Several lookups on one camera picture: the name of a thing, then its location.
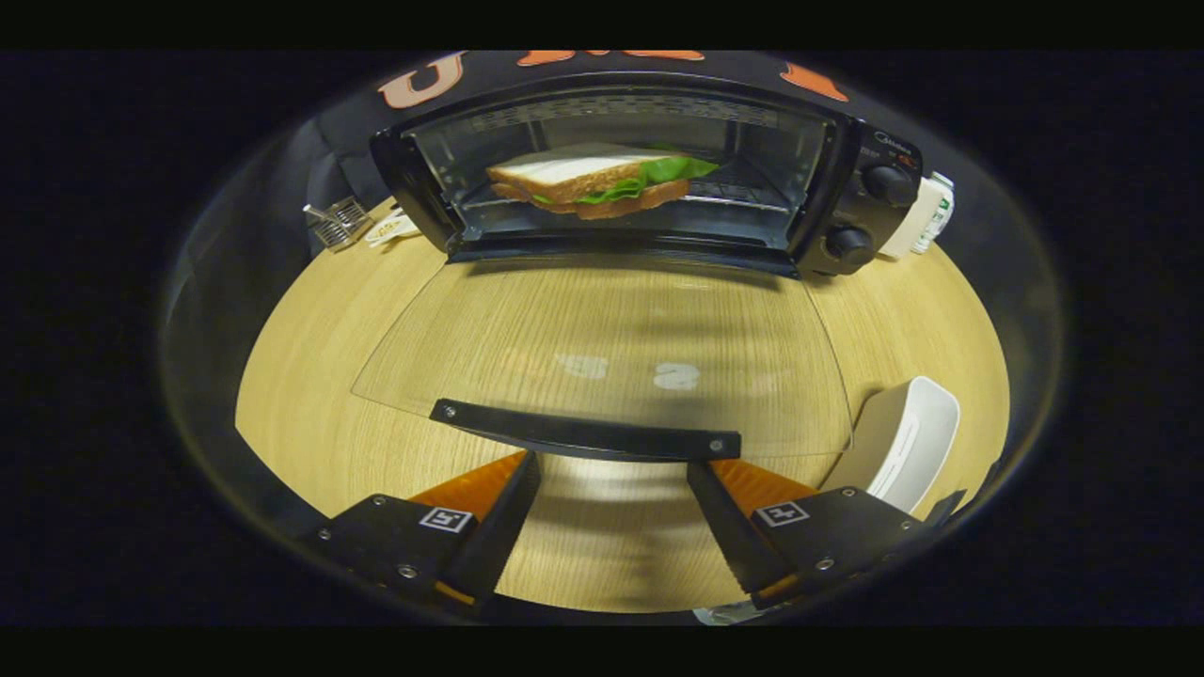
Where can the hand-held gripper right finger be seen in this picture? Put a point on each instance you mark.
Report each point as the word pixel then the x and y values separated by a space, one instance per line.
pixel 729 536

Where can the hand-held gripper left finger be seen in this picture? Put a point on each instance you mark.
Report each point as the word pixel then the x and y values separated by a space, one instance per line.
pixel 503 536

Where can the black toaster oven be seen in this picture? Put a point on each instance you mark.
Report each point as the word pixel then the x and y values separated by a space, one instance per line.
pixel 879 212

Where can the lettuce sandwich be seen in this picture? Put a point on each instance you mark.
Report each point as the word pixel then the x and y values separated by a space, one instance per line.
pixel 588 179

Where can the white pop-up toaster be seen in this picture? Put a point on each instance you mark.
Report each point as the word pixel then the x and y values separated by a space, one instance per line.
pixel 910 221

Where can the white rectangular tray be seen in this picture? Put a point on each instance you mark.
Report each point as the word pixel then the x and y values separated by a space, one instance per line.
pixel 903 442

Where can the white yellow packet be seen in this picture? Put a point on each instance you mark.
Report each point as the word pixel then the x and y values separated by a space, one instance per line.
pixel 393 228

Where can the white green-label bottle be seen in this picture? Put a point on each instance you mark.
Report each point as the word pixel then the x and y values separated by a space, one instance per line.
pixel 939 212

